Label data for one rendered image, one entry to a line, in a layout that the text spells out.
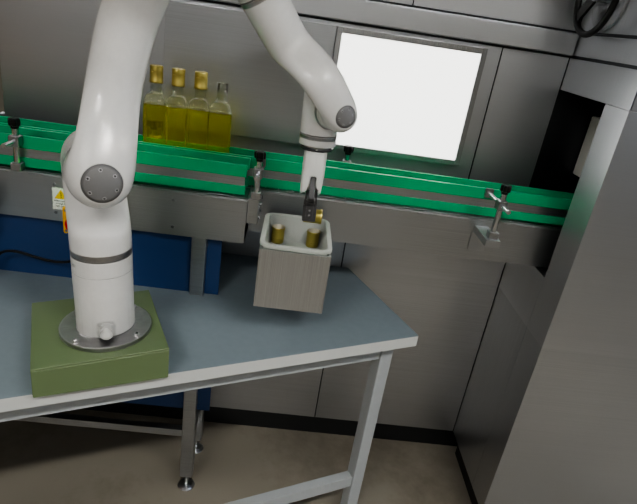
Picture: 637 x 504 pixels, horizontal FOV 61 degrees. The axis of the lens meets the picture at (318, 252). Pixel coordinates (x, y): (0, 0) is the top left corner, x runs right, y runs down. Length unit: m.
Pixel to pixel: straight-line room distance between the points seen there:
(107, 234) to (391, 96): 0.91
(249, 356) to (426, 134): 0.84
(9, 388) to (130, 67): 0.67
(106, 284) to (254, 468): 1.13
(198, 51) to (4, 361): 0.93
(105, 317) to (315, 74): 0.65
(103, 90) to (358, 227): 0.80
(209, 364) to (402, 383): 0.99
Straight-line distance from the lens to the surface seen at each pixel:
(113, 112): 1.05
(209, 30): 1.63
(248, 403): 2.14
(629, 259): 1.62
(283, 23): 1.12
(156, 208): 1.46
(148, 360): 1.21
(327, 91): 1.10
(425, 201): 1.56
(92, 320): 1.21
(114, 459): 2.14
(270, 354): 1.33
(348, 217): 1.52
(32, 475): 2.14
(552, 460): 1.95
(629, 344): 1.76
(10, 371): 1.31
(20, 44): 1.83
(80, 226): 1.14
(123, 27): 1.04
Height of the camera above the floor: 1.51
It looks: 24 degrees down
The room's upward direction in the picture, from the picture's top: 9 degrees clockwise
